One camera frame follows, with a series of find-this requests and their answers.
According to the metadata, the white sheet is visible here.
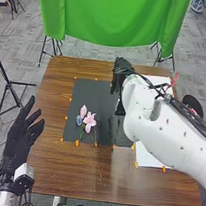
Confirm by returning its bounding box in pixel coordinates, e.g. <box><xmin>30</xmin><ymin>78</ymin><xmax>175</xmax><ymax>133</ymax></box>
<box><xmin>132</xmin><ymin>73</ymin><xmax>181</xmax><ymax>172</ymax></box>

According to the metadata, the black cloth stand leg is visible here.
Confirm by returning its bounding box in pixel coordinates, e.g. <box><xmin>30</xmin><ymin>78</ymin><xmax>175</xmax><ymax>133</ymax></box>
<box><xmin>148</xmin><ymin>40</ymin><xmax>179</xmax><ymax>73</ymax></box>
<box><xmin>37</xmin><ymin>34</ymin><xmax>65</xmax><ymax>70</ymax></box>

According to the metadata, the pink flower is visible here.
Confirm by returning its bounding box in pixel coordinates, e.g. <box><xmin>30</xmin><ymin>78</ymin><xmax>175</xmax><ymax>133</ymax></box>
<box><xmin>79</xmin><ymin>103</ymin><xmax>89</xmax><ymax>120</ymax></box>
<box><xmin>79</xmin><ymin>110</ymin><xmax>100</xmax><ymax>147</ymax></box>

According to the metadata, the blue flower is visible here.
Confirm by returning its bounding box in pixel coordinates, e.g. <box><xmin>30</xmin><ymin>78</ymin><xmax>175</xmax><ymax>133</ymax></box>
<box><xmin>74</xmin><ymin>114</ymin><xmax>85</xmax><ymax>128</ymax></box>

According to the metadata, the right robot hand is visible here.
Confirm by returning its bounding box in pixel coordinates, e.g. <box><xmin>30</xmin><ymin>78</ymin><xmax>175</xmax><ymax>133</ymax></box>
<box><xmin>110</xmin><ymin>56</ymin><xmax>138</xmax><ymax>96</ymax></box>

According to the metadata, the blue and white vase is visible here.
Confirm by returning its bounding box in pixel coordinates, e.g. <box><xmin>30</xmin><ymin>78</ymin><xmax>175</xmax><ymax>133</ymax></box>
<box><xmin>189</xmin><ymin>0</ymin><xmax>206</xmax><ymax>15</ymax></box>

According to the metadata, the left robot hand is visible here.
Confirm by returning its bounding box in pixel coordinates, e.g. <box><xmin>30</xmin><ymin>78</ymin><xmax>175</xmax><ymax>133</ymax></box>
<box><xmin>0</xmin><ymin>92</ymin><xmax>48</xmax><ymax>181</ymax></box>

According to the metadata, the dark mat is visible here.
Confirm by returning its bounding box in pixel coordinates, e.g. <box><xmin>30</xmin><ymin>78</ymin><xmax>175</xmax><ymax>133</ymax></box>
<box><xmin>61</xmin><ymin>76</ymin><xmax>141</xmax><ymax>149</ymax></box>

